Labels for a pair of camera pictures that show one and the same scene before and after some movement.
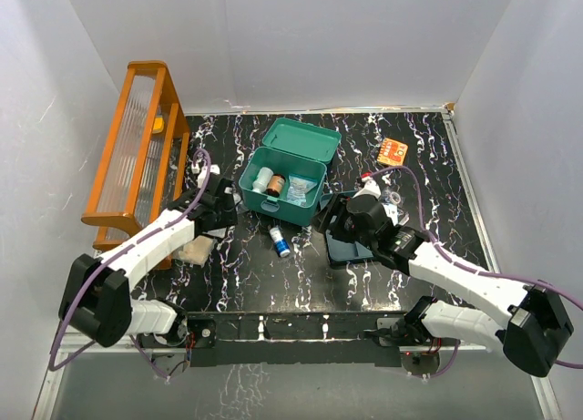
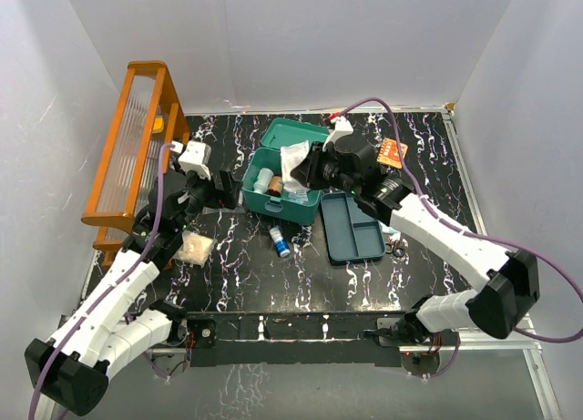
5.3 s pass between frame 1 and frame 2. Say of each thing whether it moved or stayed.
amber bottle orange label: stayed
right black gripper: moved
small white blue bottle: stayed
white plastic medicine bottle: stayed
